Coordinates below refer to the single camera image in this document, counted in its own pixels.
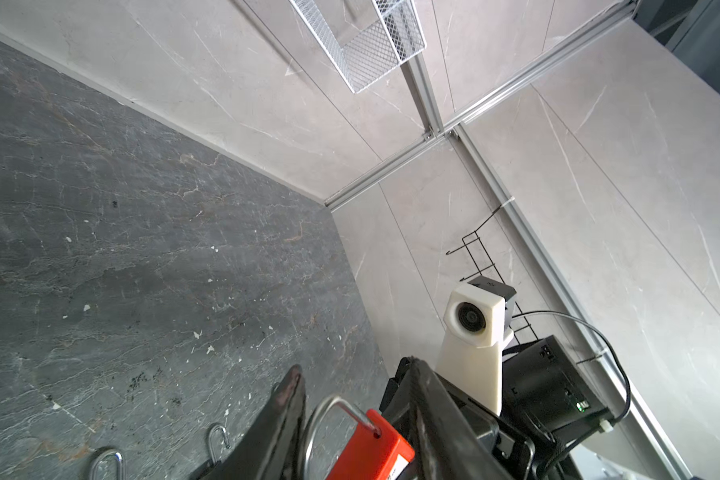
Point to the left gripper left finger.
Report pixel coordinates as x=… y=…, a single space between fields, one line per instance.
x=270 y=447

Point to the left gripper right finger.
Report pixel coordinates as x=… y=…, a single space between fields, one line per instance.
x=445 y=445

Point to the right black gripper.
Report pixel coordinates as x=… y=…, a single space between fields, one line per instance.
x=510 y=447

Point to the red padlock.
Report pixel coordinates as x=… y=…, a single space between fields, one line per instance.
x=376 y=450

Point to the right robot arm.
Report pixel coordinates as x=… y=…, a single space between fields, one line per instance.
x=545 y=397

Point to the middle black padlock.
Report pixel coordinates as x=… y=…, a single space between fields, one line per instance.
x=217 y=440

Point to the black padlock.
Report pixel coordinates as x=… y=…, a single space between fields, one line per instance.
x=217 y=440
x=107 y=463

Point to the left black padlock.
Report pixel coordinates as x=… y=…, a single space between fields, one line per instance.
x=107 y=463

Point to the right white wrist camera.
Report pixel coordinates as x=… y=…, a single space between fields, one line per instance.
x=470 y=356

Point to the black wire hook rack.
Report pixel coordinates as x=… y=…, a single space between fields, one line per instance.
x=487 y=275

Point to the white wire mesh basket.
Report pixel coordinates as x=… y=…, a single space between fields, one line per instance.
x=394 y=38

